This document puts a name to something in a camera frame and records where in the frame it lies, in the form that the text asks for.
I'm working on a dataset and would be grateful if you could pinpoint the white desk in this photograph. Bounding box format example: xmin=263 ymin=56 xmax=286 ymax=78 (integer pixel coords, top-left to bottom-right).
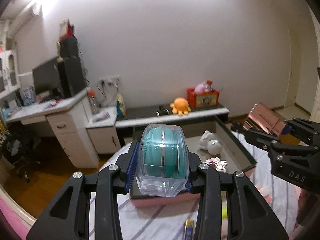
xmin=6 ymin=88 xmax=99 ymax=168

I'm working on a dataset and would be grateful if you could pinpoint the silver ball white plush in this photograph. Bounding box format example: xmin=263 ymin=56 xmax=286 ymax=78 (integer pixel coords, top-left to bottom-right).
xmin=199 ymin=130 xmax=223 ymax=155

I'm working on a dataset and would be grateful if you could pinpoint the teal mouse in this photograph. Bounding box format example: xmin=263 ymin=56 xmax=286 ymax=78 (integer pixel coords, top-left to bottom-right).
xmin=136 ymin=124 xmax=189 ymax=197

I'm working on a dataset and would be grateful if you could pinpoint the white wall cabinet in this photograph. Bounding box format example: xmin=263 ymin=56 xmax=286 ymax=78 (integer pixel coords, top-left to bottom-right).
xmin=0 ymin=50 xmax=21 ymax=99

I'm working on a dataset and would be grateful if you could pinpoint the black speaker box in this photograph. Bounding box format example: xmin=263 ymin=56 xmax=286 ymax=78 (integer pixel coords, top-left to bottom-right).
xmin=60 ymin=37 xmax=79 ymax=58

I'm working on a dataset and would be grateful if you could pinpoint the orange octopus plush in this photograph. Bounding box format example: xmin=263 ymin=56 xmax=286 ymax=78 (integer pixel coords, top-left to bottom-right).
xmin=170 ymin=98 xmax=191 ymax=116

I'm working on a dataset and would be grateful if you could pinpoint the small dark blue box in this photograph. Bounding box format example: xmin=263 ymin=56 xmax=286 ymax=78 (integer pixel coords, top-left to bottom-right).
xmin=183 ymin=219 xmax=195 ymax=240

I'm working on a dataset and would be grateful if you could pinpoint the white side cabinet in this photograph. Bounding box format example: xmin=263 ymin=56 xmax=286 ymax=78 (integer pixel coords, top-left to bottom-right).
xmin=86 ymin=107 xmax=121 ymax=154

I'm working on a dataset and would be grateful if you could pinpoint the pink black storage box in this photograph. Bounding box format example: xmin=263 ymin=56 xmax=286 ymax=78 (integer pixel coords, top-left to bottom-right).
xmin=129 ymin=114 xmax=258 ymax=209

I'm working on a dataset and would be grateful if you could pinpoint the black computer monitor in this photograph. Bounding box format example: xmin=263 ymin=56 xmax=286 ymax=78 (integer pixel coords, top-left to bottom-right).
xmin=32 ymin=57 xmax=62 ymax=98

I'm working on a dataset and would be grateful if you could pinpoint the white air conditioner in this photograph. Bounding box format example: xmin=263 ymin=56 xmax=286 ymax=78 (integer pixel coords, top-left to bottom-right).
xmin=7 ymin=2 xmax=41 ymax=38

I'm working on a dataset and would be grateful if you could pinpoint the striped white bedsheet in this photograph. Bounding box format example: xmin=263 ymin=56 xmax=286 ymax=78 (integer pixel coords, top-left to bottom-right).
xmin=88 ymin=129 xmax=301 ymax=240

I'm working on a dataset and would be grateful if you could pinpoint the low black white bench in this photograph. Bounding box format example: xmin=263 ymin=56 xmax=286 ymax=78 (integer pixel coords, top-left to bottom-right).
xmin=115 ymin=103 xmax=230 ymax=145

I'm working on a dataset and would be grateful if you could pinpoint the pink quilt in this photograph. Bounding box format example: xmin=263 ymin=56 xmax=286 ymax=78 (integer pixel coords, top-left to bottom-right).
xmin=0 ymin=198 xmax=29 ymax=240

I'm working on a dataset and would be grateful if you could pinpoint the yellow tube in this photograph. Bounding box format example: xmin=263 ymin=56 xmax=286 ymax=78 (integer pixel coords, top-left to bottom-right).
xmin=221 ymin=205 xmax=228 ymax=220

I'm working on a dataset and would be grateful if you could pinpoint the pink white block figure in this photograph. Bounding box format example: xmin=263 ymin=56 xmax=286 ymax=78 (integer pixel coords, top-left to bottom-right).
xmin=205 ymin=157 xmax=228 ymax=173

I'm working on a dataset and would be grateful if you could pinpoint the red toy crate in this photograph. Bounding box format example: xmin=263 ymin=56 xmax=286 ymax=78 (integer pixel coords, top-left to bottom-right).
xmin=187 ymin=88 xmax=220 ymax=108

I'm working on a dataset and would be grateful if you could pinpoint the wall power strip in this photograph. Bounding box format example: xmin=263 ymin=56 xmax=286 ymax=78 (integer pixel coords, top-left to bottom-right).
xmin=98 ymin=75 xmax=121 ymax=86

